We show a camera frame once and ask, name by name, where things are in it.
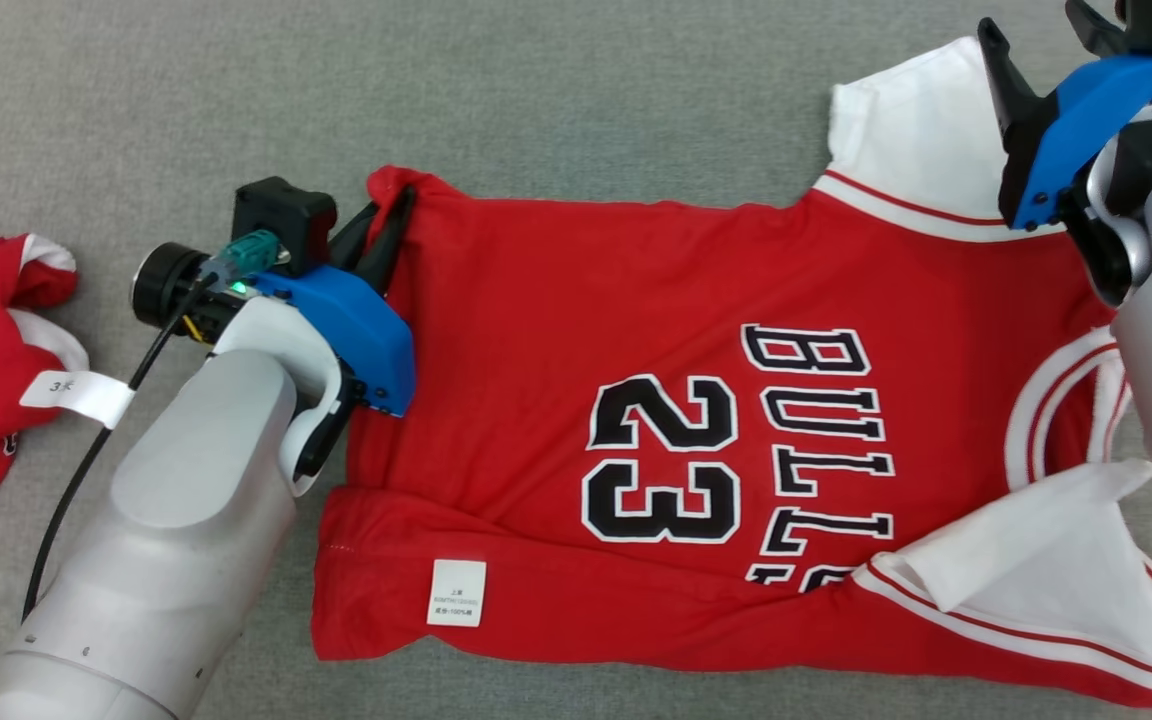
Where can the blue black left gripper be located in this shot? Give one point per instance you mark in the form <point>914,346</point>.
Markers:
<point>356,320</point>

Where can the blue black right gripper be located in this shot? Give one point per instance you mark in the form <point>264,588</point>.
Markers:
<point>1066,130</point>

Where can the red white number 23 jersey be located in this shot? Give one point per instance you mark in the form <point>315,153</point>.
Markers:
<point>556,300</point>

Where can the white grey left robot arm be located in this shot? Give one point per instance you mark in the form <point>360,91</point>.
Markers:
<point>186,520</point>

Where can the grey fabric padded table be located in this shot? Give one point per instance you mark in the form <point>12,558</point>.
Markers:
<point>236,100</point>

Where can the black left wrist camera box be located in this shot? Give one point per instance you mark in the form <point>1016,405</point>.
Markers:
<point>281,215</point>

